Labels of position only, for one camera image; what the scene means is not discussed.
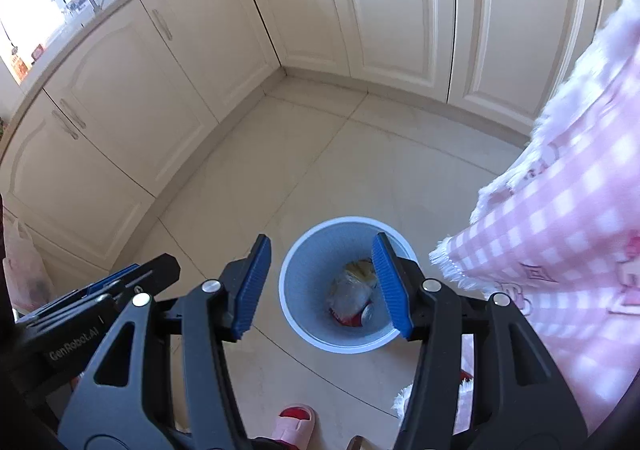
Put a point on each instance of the jar with orange label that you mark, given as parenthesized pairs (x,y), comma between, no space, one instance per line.
(21,69)

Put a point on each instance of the crumpled clear plastic bag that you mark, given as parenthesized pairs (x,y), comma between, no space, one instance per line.
(350,292)

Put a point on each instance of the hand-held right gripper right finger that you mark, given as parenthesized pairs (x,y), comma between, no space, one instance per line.
(392,290)

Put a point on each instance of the red drink can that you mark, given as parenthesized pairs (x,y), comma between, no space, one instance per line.
(367,315)

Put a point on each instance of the pink slipper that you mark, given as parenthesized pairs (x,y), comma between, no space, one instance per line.
(295,425)

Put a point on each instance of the pink translucent plastic bag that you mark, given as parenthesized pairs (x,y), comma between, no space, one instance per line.
(27,270)

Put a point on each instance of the light blue waste bin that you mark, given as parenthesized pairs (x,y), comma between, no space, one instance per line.
(310,290)

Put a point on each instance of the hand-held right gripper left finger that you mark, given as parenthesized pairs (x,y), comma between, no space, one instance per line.
(252,290)

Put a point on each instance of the row of cream base cabinets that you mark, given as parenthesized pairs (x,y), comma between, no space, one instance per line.
(400,4)

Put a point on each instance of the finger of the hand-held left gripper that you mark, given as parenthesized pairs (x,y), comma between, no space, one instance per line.
(102,288)
(155,277)

